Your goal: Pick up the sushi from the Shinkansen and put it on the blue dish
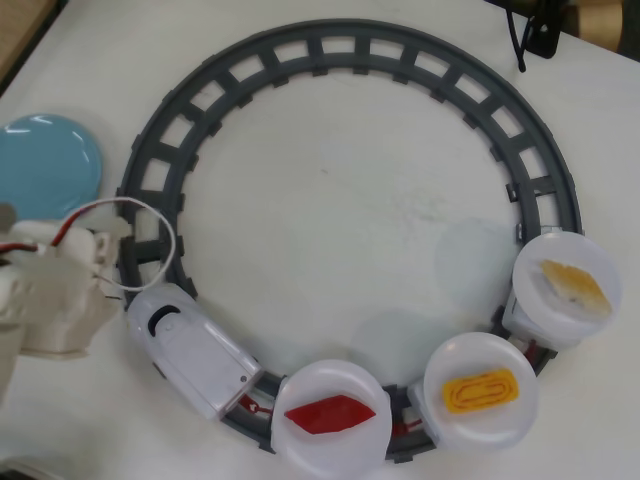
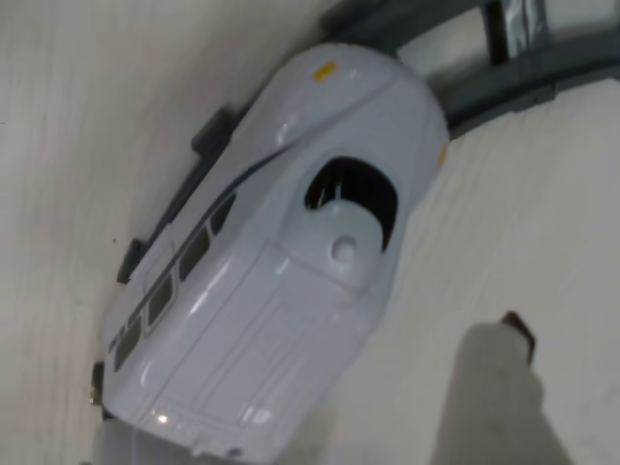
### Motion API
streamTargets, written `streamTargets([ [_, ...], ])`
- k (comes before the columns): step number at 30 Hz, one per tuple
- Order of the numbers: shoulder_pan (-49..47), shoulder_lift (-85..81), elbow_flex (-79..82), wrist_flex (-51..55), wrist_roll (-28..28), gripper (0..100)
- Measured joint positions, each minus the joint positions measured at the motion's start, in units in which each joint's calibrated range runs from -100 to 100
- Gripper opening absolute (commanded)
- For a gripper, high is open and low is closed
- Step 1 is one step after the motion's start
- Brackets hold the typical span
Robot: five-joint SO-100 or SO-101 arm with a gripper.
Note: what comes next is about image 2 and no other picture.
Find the grey circular toy rail track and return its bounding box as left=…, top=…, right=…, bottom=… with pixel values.
left=89, top=0, right=620, bottom=422

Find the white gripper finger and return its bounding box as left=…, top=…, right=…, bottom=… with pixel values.
left=433, top=322, right=577, bottom=465

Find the white Shinkansen toy locomotive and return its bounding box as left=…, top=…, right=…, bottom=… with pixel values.
left=99, top=41, right=450, bottom=465

